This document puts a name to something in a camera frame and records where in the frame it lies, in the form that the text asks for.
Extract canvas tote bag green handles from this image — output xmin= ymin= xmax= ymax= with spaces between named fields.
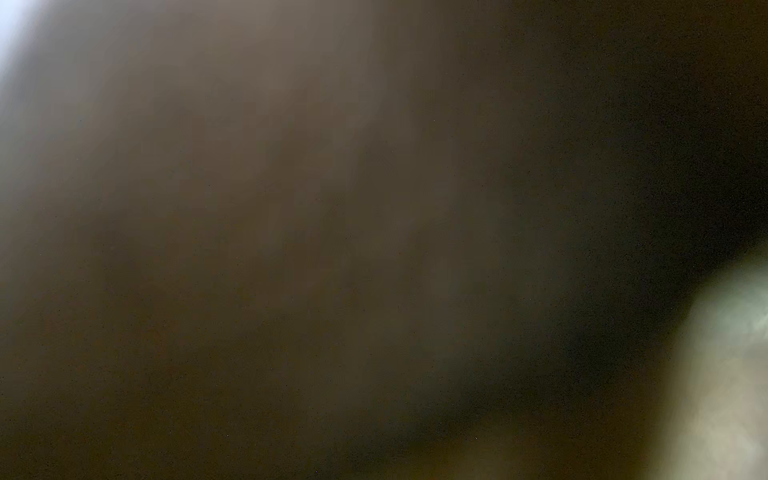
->
xmin=1 ymin=1 xmax=767 ymax=479

